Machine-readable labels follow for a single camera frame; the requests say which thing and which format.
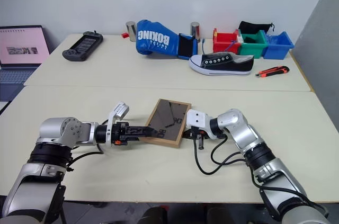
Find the grey partition panel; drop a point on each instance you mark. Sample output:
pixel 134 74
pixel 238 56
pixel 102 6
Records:
pixel 320 62

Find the green plastic bin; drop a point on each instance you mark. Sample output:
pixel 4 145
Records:
pixel 251 49

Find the black white canvas shoe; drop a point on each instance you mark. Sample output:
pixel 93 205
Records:
pixel 225 65

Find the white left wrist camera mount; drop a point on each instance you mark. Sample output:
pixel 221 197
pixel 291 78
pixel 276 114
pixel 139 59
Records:
pixel 119 110

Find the blue plastic bin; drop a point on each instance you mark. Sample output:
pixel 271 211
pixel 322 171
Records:
pixel 278 50

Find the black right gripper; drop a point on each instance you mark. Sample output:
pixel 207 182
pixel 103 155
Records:
pixel 196 132

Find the red plastic bin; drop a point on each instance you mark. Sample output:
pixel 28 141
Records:
pixel 225 45

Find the silver metal cylinder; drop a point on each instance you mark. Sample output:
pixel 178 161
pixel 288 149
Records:
pixel 195 30
pixel 131 30

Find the dark rounded shape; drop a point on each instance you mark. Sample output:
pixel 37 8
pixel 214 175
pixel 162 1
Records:
pixel 157 216

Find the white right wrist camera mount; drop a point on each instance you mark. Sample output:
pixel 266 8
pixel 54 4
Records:
pixel 197 118

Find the open laptop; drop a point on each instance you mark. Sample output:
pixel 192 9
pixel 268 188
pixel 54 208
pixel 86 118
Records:
pixel 21 49

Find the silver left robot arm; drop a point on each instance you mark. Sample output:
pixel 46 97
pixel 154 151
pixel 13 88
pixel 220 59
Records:
pixel 57 131

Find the small red object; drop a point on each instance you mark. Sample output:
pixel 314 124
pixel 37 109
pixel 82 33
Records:
pixel 124 35

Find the purple pen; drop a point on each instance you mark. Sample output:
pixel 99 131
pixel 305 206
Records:
pixel 231 46

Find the wooden picture frame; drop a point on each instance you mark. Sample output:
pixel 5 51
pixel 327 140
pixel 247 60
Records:
pixel 169 118

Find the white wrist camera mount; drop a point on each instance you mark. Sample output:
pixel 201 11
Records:
pixel 119 110
pixel 197 118

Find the orange black utility knife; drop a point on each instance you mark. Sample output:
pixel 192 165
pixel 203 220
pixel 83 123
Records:
pixel 272 71

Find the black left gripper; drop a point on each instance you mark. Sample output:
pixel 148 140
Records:
pixel 120 134

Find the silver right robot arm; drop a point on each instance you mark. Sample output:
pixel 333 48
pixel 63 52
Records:
pixel 254 139

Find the blue boxing glove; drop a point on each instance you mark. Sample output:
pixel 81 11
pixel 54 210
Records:
pixel 153 40

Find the black handheld game controller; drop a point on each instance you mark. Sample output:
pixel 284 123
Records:
pixel 82 46

